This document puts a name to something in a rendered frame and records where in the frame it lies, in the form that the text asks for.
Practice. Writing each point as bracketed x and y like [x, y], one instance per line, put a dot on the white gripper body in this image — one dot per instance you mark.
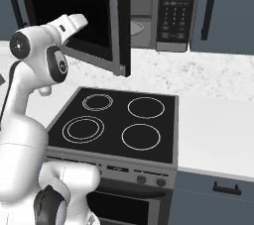
[76, 23]

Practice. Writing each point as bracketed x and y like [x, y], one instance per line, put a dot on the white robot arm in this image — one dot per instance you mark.
[23, 143]

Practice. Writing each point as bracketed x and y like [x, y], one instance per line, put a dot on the black microwave door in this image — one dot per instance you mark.
[82, 7]

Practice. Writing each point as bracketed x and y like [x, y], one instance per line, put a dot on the glass microwave turntable plate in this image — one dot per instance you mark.
[135, 28]

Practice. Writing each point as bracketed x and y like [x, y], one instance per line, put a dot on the blue-grey cupboard door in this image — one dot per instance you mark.
[6, 14]
[231, 11]

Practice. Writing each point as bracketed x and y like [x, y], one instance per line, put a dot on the grey microwave oven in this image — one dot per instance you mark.
[177, 11]

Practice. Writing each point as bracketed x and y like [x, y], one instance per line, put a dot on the black oven door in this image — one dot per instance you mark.
[122, 207]

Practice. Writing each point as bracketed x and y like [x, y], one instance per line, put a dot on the brown object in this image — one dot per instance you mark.
[1, 79]

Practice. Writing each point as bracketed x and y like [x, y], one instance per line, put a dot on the black hob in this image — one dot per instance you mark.
[125, 123]

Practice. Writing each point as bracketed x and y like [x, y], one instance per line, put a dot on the black oven knob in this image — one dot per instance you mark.
[161, 182]
[141, 179]

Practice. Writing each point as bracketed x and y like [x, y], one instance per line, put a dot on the blue-grey drawer front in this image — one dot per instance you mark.
[205, 209]

